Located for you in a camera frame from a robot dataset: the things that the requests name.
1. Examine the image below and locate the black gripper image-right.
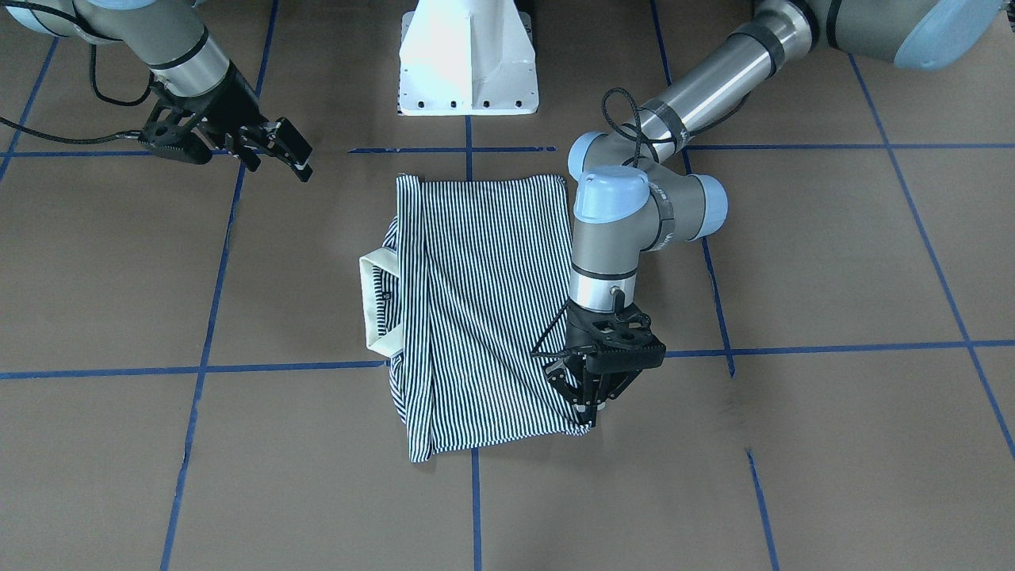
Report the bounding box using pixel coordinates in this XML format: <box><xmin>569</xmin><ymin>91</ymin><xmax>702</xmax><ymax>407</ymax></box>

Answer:
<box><xmin>543</xmin><ymin>297</ymin><xmax>666</xmax><ymax>425</ymax></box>

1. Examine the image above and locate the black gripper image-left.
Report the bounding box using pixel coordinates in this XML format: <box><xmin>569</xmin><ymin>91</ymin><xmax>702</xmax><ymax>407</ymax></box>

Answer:
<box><xmin>139</xmin><ymin>63</ymin><xmax>314</xmax><ymax>183</ymax></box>

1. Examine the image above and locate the navy white striped polo shirt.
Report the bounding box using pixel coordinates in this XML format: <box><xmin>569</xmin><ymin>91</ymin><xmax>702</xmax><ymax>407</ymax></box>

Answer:
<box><xmin>359</xmin><ymin>174</ymin><xmax>588</xmax><ymax>463</ymax></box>

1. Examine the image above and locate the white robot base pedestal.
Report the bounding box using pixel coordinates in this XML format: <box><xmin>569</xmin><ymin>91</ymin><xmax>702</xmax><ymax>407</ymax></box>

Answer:
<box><xmin>396</xmin><ymin>1</ymin><xmax>540</xmax><ymax>117</ymax></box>

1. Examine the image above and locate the black cable on image-right arm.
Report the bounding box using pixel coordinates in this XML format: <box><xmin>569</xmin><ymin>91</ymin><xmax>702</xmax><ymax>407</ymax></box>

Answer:
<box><xmin>601</xmin><ymin>86</ymin><xmax>754</xmax><ymax>163</ymax></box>

